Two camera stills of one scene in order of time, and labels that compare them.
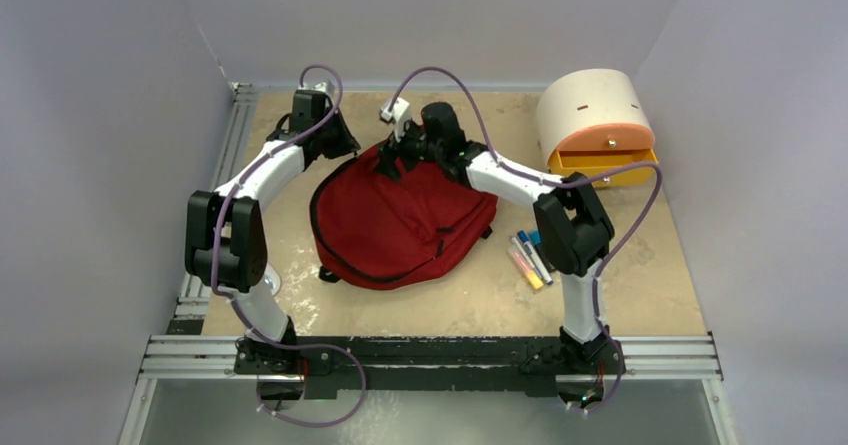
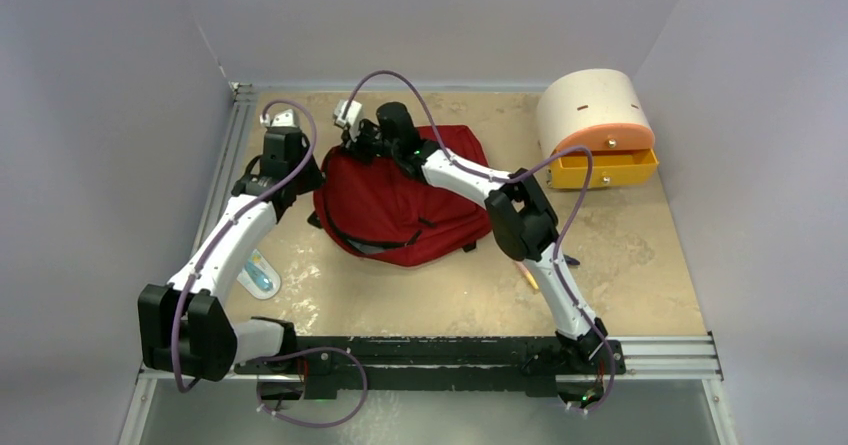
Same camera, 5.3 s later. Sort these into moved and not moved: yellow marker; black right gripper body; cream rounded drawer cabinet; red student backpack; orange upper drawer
Moved: black right gripper body; red student backpack
Not moved: yellow marker; orange upper drawer; cream rounded drawer cabinet
